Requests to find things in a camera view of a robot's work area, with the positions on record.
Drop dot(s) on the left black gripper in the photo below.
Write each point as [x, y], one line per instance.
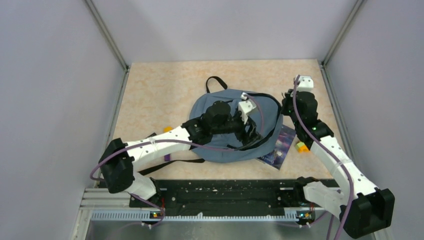
[252, 135]

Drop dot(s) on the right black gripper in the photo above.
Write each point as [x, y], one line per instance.
[285, 102]

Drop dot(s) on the blue grey backpack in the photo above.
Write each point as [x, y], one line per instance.
[221, 148]

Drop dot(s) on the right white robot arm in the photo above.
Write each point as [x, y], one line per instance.
[361, 206]

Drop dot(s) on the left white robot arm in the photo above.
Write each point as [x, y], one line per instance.
[121, 162]

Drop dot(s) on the dark purple galaxy book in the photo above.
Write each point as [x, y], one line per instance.
[283, 143]

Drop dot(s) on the colourful block stack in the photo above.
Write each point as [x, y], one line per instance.
[301, 147]

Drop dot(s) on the yellow grey eraser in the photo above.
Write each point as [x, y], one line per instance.
[167, 129]

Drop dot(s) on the purple black highlighter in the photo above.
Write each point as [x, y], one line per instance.
[167, 158]

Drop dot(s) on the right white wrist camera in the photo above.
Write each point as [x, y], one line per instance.
[304, 83]

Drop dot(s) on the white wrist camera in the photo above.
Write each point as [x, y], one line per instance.
[304, 83]
[246, 106]

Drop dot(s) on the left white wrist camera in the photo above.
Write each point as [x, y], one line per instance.
[246, 106]

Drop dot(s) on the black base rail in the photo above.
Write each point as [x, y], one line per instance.
[239, 200]

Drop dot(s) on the right aluminium frame post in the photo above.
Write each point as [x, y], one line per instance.
[357, 7]

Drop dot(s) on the aluminium frame post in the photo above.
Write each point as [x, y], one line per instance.
[106, 34]
[357, 7]

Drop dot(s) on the left aluminium frame post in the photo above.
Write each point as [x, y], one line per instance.
[106, 34]

